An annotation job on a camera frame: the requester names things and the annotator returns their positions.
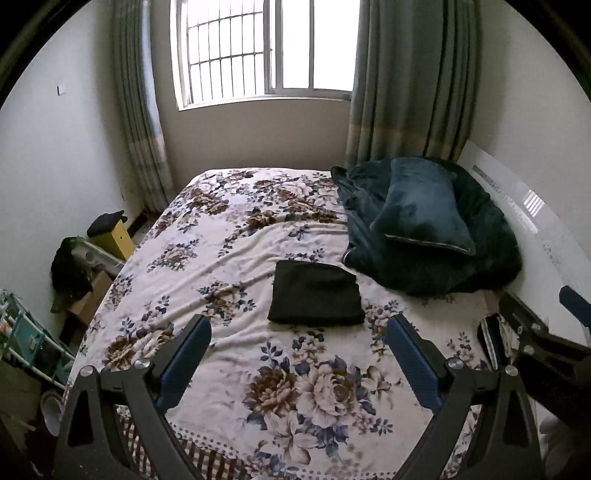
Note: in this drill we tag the cardboard box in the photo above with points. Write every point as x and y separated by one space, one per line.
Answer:
94 295

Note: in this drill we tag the black bag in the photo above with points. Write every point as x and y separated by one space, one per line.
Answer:
69 272

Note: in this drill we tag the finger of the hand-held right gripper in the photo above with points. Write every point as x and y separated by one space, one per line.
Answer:
519 316
577 307

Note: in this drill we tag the grey-green curtain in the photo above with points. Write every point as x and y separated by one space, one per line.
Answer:
415 83
138 115

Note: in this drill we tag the white plastic appliance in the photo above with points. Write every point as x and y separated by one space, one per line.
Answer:
99 258

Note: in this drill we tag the black striped garment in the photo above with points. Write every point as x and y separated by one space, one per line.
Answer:
316 295

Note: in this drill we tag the floral bed sheet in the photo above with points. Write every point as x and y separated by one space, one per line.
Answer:
221 240

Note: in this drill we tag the teal storage rack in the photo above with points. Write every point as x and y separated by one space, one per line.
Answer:
27 337

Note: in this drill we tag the dark green blanket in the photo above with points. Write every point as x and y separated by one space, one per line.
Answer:
489 249

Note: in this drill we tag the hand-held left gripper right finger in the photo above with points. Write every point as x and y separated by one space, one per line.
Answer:
413 364

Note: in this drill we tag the yellow box with black cap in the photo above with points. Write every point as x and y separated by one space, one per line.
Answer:
117 242

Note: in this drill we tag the dark green pillow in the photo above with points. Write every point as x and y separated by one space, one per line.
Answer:
420 207

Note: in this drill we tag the barred window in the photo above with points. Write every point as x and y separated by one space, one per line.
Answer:
304 46

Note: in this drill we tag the white headboard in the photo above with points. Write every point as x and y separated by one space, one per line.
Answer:
531 217

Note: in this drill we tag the white bucket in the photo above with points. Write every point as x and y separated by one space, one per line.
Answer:
51 410

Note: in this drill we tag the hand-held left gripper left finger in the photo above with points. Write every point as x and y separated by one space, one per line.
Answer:
184 360

